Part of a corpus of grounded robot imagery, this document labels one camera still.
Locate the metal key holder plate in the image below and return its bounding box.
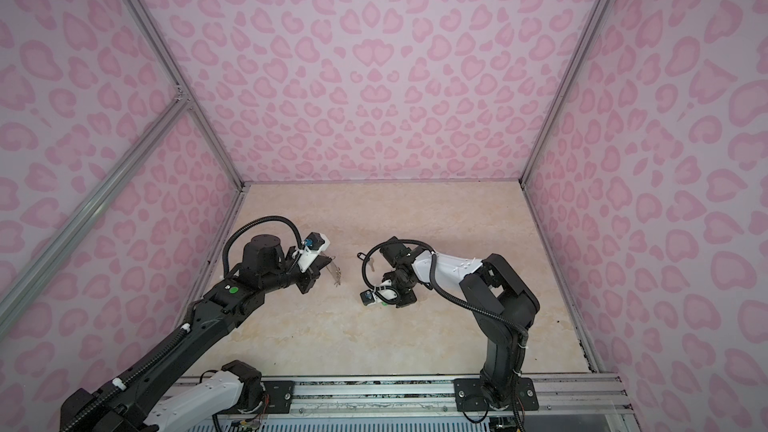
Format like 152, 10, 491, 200
326, 260, 342, 287

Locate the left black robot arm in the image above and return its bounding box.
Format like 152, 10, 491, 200
60, 232, 331, 431

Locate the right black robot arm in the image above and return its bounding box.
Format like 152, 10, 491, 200
360, 237, 541, 412

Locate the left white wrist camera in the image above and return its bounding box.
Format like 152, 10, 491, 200
298, 232, 330, 272

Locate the right black corrugated cable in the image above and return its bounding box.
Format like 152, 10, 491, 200
361, 238, 529, 337

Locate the black corrugated cable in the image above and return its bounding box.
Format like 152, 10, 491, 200
361, 238, 529, 337
59, 215, 305, 432

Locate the left black corrugated cable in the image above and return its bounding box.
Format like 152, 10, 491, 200
59, 215, 305, 432

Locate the aluminium frame strut diagonal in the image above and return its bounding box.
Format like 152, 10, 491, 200
1, 93, 189, 337

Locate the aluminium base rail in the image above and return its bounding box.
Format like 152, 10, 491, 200
107, 373, 636, 432

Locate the left corner aluminium post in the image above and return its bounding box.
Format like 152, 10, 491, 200
121, 0, 246, 191

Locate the corner aluminium post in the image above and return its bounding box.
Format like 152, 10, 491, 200
519, 0, 616, 190
121, 0, 246, 191

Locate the right corner aluminium post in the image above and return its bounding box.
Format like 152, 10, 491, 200
519, 0, 616, 190

